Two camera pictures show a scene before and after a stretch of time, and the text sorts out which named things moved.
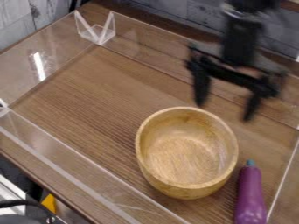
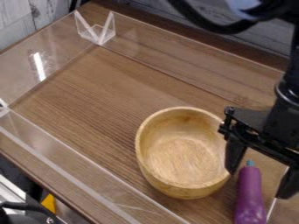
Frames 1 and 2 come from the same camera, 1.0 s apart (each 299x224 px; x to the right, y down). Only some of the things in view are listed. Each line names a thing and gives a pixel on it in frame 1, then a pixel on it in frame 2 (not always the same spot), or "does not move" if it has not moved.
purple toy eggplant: [250, 204] does not move
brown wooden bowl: [186, 151] does not move
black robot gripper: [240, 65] to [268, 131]
